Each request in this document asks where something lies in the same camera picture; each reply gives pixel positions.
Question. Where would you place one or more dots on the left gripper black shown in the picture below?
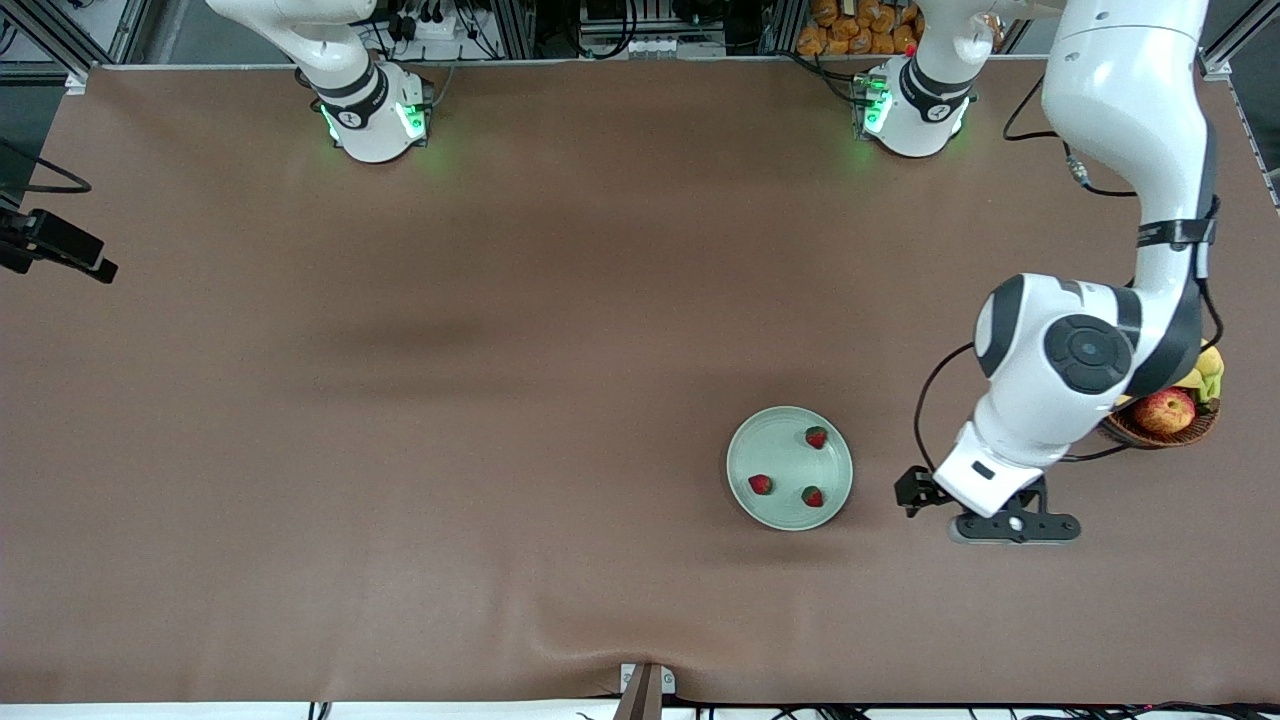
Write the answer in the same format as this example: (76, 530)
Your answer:
(917, 488)

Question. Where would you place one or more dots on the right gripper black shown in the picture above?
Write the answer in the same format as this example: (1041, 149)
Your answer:
(48, 240)

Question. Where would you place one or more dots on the red strawberry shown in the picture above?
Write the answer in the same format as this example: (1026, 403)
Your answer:
(812, 496)
(760, 484)
(816, 437)

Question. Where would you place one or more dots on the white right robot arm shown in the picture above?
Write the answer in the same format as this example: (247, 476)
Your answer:
(370, 120)

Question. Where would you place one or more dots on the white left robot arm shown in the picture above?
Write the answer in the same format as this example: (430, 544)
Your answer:
(1120, 100)

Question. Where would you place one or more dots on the pale green round plate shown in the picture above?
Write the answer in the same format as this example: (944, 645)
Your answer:
(790, 468)

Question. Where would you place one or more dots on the red apple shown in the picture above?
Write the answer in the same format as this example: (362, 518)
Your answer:
(1170, 412)

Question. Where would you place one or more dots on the brown wicker basket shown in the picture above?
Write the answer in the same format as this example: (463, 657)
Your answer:
(1180, 438)

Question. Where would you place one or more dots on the yellow banana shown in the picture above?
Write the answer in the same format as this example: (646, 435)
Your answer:
(1210, 388)
(1212, 360)

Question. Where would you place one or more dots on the grey mounting bar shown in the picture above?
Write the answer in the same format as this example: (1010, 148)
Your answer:
(640, 700)

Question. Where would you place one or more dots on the white power strip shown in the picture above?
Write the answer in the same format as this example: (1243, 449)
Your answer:
(430, 28)

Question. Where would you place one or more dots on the orange bread rolls pile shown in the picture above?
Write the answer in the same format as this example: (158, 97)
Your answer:
(860, 30)

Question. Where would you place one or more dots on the white terminal block row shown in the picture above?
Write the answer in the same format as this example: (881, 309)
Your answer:
(660, 46)

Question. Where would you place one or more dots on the aluminium corner frame post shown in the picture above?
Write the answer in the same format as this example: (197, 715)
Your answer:
(76, 82)
(1213, 63)

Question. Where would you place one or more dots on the white metal bracket plate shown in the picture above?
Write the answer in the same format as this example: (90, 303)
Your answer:
(669, 680)

